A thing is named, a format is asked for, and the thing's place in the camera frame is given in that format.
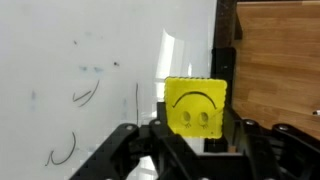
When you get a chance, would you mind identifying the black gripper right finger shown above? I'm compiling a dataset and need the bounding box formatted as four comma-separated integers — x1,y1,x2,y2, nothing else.
221,106,320,180

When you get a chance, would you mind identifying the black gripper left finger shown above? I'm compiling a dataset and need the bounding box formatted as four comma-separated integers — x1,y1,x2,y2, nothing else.
69,101,204,180

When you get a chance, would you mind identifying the yellow smiley eraser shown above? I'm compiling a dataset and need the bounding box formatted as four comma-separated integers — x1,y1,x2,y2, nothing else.
163,76,229,139

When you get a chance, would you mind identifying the white whiteboard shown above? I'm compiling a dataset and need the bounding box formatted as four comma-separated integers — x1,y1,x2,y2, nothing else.
0,0,218,180

